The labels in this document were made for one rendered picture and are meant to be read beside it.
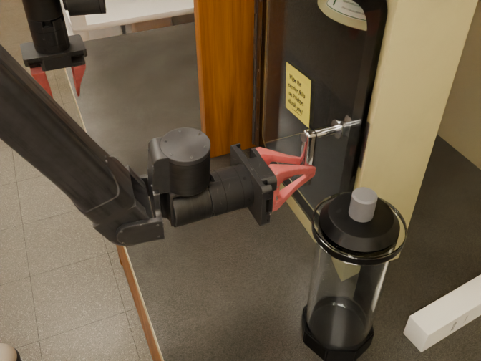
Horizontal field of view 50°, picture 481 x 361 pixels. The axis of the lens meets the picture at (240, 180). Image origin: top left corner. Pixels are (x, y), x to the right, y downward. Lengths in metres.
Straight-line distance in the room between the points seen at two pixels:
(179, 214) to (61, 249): 1.64
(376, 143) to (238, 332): 0.33
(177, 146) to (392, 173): 0.30
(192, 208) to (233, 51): 0.40
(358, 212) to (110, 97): 0.82
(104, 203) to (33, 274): 1.62
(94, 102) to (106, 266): 1.00
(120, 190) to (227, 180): 0.14
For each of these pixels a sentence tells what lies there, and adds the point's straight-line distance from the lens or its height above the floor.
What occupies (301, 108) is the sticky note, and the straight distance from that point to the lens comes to 0.77.
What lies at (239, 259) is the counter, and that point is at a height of 0.94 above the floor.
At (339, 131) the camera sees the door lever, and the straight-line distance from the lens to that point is 0.68.
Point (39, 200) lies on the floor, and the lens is 2.50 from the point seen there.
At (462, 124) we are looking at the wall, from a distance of 1.18.
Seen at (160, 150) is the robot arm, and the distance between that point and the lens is 0.57.
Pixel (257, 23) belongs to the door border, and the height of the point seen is 1.24.
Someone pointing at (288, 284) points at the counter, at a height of 0.94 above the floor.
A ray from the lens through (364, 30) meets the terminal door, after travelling 0.60.
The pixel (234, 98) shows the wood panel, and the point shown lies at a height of 1.07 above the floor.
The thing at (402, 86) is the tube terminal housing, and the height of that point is 1.28.
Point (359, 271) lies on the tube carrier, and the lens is 0.60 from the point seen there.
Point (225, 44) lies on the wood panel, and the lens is 0.93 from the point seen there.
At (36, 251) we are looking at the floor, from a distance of 2.27.
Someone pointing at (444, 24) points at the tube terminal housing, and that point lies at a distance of 0.63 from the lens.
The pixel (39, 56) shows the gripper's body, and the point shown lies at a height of 1.19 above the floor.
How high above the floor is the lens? 1.59
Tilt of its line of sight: 41 degrees down
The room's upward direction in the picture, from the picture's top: straight up
